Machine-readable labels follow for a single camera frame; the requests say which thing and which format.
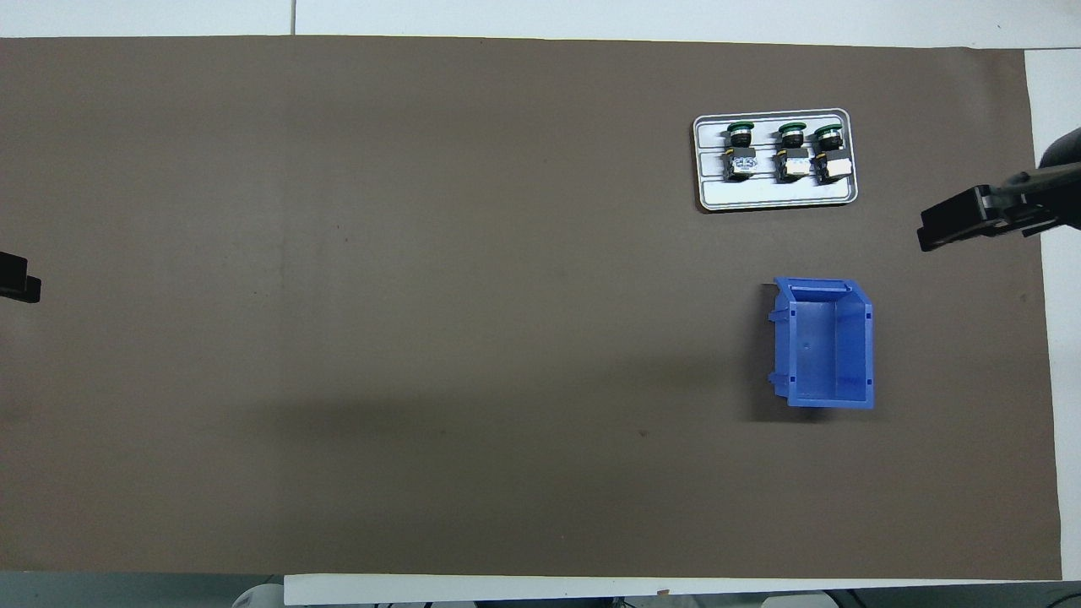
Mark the grey metal tray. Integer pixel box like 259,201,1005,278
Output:
693,108,859,212

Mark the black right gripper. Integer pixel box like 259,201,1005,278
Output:
918,127,1081,252

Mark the blue plastic storage bin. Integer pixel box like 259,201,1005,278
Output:
767,277,876,410

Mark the green push button switch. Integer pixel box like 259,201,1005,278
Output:
774,122,810,182
811,123,852,184
723,122,758,183

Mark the brown paper table mat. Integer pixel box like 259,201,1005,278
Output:
0,35,1063,582

